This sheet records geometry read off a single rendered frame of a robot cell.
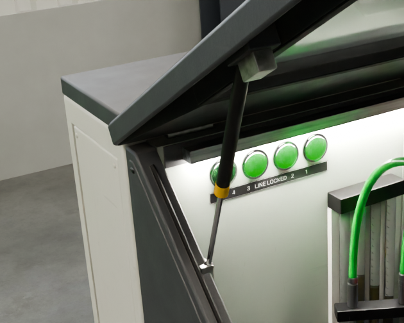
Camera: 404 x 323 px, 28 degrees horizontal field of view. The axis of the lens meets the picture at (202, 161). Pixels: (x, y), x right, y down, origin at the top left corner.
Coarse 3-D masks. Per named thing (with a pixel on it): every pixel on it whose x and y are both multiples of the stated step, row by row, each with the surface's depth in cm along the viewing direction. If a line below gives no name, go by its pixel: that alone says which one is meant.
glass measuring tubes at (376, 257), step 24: (336, 192) 141; (384, 192) 142; (336, 216) 142; (384, 216) 148; (336, 240) 144; (360, 240) 144; (384, 240) 150; (336, 264) 146; (360, 264) 146; (384, 264) 151; (336, 288) 148; (360, 288) 148; (384, 288) 153
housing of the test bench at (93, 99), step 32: (128, 64) 149; (160, 64) 148; (64, 96) 146; (96, 96) 132; (128, 96) 131; (96, 128) 133; (96, 160) 138; (96, 192) 142; (128, 192) 127; (96, 224) 147; (128, 224) 130; (96, 256) 152; (128, 256) 134; (96, 288) 157; (128, 288) 139; (96, 320) 162; (128, 320) 143
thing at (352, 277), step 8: (392, 160) 121; (400, 160) 119; (376, 168) 125; (384, 168) 123; (376, 176) 126; (368, 184) 128; (360, 192) 130; (368, 192) 129; (360, 200) 131; (360, 208) 132; (360, 216) 133; (352, 224) 135; (360, 224) 134; (352, 232) 135; (352, 240) 136; (352, 248) 136; (352, 256) 137; (352, 264) 138; (352, 272) 138; (352, 280) 139
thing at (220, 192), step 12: (240, 84) 90; (240, 96) 91; (228, 108) 93; (240, 108) 93; (228, 120) 94; (240, 120) 94; (228, 132) 95; (228, 144) 97; (228, 156) 98; (228, 168) 99; (216, 180) 102; (228, 180) 101; (216, 192) 103; (228, 192) 103; (216, 204) 106; (216, 216) 107; (216, 228) 109; (204, 264) 115
